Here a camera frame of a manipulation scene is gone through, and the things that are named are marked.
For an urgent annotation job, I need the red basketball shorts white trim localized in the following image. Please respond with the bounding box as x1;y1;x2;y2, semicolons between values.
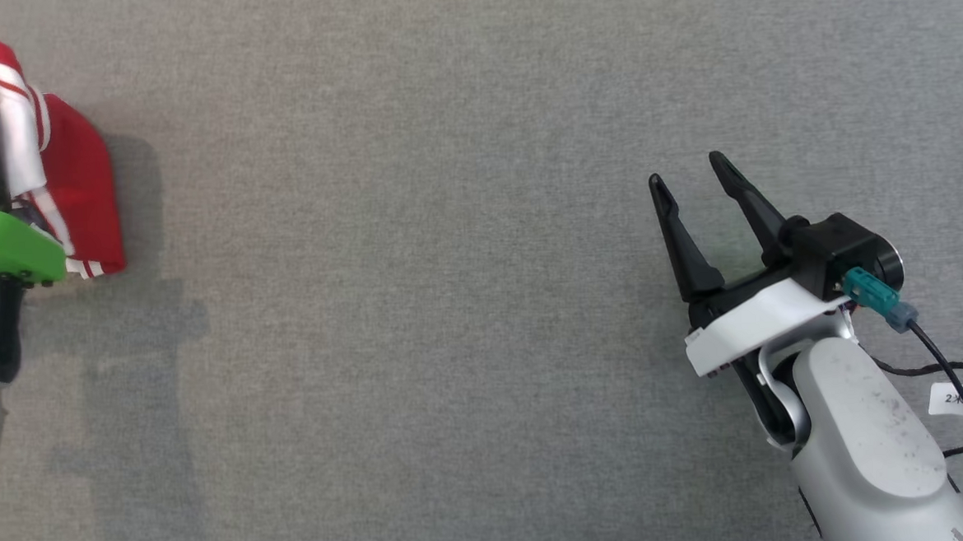
0;25;129;285

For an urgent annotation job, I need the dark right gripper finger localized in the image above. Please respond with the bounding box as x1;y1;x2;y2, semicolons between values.
648;170;728;305
708;147;793;273

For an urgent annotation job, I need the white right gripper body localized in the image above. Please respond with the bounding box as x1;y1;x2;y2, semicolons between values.
681;273;860;380

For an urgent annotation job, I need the white cable label tag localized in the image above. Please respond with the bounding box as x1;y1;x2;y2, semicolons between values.
925;380;963;443

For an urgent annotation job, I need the grey fabric sofa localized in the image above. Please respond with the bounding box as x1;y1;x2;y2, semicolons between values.
0;0;963;541

